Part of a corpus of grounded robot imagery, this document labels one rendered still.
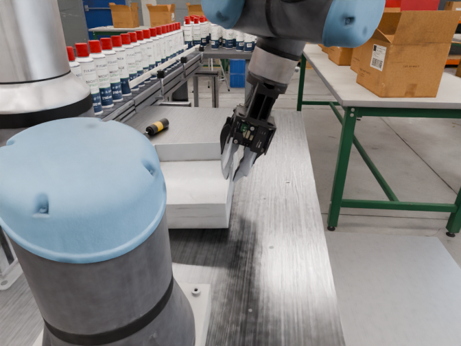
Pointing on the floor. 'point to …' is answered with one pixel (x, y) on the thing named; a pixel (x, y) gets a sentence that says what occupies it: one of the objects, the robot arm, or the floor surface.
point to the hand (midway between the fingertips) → (231, 173)
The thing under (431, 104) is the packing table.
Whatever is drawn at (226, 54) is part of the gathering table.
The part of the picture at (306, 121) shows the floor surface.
